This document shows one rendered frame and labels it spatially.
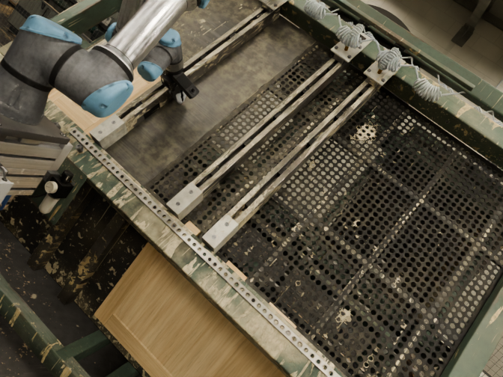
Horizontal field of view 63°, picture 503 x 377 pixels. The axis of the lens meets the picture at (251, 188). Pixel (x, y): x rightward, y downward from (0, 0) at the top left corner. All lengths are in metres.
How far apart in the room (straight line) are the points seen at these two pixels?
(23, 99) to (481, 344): 1.54
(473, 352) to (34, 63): 1.53
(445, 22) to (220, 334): 5.92
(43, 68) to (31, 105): 0.10
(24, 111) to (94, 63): 0.20
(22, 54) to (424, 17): 6.25
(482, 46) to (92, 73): 6.22
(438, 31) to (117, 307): 5.93
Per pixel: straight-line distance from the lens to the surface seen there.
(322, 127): 1.71
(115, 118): 1.71
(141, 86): 1.87
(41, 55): 1.05
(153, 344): 1.86
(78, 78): 1.02
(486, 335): 1.66
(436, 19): 6.89
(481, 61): 6.78
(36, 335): 1.90
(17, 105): 1.08
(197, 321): 1.74
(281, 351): 1.41
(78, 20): 2.19
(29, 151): 1.18
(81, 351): 1.93
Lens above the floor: 1.41
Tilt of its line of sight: 10 degrees down
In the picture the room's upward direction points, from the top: 38 degrees clockwise
